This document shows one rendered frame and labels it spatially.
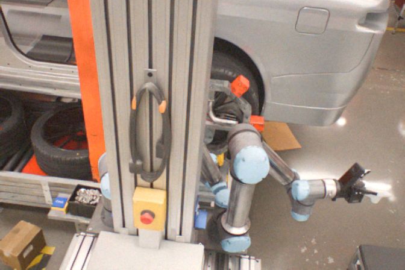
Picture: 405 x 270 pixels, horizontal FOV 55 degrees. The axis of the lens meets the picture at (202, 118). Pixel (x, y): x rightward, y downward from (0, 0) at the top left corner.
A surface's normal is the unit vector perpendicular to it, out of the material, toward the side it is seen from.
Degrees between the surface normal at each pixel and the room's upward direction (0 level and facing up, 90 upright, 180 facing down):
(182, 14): 90
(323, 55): 90
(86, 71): 90
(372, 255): 0
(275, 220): 0
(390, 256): 0
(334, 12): 90
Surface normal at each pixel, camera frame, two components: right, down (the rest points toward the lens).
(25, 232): 0.07, -0.79
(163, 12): -0.11, 0.60
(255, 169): 0.15, 0.50
